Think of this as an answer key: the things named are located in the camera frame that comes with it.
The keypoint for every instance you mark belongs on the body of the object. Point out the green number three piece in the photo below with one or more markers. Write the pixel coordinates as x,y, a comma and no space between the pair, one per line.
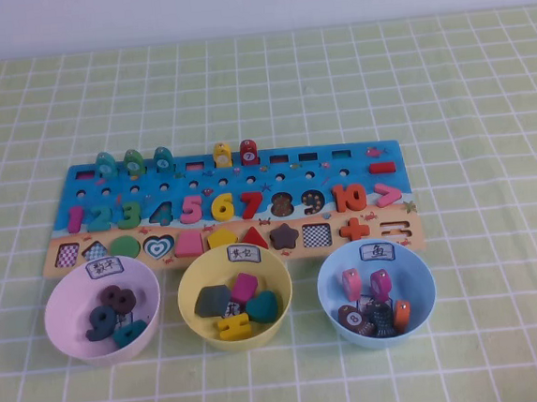
131,215

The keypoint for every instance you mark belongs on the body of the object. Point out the yellow pentagon piece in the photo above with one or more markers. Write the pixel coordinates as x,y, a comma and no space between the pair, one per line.
222,239

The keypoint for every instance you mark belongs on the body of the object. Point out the red number seven piece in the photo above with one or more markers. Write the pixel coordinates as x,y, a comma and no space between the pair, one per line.
252,207

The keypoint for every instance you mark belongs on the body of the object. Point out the dark blue number nine piece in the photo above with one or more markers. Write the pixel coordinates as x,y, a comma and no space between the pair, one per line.
96,333

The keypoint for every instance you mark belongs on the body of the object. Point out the red fish number seven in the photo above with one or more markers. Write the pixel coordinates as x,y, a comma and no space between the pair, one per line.
249,153

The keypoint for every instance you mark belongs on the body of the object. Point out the green checked tablecloth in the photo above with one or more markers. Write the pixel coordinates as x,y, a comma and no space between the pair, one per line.
476,98

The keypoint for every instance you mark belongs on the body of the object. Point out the blue wooden puzzle board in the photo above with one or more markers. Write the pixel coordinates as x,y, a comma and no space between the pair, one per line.
237,188

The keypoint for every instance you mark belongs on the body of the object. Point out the yellow plastic bowl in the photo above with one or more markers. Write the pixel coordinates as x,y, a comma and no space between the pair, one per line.
195,273

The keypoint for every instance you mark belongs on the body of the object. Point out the magenta number one piece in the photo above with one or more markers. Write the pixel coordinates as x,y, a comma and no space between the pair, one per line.
75,220

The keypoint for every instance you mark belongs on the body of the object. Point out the teal number two piece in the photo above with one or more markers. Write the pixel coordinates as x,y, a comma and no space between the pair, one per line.
97,226

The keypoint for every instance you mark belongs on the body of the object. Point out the dark scaled fish piece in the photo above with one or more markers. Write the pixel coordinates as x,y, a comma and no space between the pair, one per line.
381,320

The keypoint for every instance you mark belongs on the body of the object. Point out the magenta fish piece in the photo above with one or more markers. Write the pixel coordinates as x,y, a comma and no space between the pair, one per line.
379,287

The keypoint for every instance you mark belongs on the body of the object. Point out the magenta rectangle piece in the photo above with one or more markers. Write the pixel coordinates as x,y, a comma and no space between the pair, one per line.
243,288

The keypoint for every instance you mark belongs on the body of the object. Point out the pink plastic bowl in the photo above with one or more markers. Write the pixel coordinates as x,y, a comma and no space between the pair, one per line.
69,293

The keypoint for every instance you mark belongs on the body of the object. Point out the orange plus sign piece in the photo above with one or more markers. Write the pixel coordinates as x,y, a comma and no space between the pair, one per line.
354,230

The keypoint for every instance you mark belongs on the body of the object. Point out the yellow number six piece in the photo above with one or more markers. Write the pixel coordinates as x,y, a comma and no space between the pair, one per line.
216,210

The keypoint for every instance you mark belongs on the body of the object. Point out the orange fish piece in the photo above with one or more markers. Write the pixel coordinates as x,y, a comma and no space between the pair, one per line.
403,314

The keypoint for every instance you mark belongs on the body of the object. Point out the green circle piece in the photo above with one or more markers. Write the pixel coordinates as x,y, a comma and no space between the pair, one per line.
124,248

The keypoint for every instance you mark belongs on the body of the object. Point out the green fish number three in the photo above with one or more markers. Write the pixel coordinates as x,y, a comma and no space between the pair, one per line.
134,163

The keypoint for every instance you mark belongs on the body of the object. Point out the teal fish number four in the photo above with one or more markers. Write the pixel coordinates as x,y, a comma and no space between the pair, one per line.
163,159

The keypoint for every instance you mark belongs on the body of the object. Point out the red minus sign piece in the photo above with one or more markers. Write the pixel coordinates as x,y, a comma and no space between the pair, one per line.
382,167

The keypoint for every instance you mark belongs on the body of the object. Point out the brown star piece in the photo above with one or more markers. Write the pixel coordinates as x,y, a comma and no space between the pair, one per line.
284,237

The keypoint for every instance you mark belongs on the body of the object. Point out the pink fish piece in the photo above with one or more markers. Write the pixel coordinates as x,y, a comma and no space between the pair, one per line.
351,285

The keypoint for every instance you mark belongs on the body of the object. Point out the red triangle piece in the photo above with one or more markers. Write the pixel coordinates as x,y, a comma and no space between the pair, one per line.
254,241

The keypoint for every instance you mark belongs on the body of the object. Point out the yellow equals sign piece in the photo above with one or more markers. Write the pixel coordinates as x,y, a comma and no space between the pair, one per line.
231,334

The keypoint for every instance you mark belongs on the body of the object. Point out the teal heart piece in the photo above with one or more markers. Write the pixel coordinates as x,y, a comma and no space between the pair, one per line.
261,307

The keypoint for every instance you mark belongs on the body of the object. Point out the pink number five piece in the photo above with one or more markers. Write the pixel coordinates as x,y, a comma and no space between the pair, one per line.
197,214

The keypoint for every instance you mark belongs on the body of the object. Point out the blue plastic bowl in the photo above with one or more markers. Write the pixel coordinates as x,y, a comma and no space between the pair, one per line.
417,282

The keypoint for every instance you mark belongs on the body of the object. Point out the pink trapezoid piece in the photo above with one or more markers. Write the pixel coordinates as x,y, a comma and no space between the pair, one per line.
188,244

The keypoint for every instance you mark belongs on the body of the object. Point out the yellow fish number six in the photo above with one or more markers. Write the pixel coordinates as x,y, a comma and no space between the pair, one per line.
221,155

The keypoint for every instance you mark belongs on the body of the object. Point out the orange number ten piece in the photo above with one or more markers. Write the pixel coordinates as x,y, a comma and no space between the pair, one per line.
340,198

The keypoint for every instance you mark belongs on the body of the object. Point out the pink greater-than sign piece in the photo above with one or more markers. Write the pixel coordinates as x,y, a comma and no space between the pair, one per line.
390,194

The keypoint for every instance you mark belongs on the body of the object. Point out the brown fish number eight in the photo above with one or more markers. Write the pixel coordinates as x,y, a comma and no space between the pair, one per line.
354,319

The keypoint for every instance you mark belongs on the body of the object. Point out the light blue fish number two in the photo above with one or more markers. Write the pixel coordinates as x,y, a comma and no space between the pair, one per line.
105,166

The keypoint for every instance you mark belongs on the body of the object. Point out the brown number eight piece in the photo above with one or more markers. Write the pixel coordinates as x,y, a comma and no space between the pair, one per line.
120,297

